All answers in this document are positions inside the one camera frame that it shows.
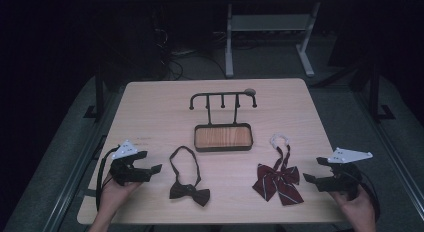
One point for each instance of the black stand post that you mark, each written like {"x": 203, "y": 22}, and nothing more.
{"x": 99, "y": 92}
{"x": 375, "y": 92}

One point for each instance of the person's right hand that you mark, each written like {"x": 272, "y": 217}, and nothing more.
{"x": 361, "y": 212}

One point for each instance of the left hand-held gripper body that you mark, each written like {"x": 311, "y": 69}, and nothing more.
{"x": 126, "y": 173}

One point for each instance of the black hook rack wooden base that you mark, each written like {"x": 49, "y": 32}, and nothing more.
{"x": 222, "y": 137}

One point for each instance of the red striped bow tie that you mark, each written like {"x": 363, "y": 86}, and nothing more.
{"x": 278, "y": 180}

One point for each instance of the aluminium floor rail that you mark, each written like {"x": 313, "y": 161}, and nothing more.
{"x": 391, "y": 148}
{"x": 71, "y": 178}

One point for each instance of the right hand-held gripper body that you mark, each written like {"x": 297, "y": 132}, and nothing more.
{"x": 340, "y": 183}

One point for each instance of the black bow tie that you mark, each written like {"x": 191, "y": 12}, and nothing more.
{"x": 190, "y": 191}

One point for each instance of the person's left hand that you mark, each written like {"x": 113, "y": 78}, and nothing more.
{"x": 111, "y": 198}

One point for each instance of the grey metal stand frame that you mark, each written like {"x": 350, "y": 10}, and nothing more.
{"x": 266, "y": 22}

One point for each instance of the grey round disc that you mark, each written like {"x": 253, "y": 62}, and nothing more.
{"x": 250, "y": 91}

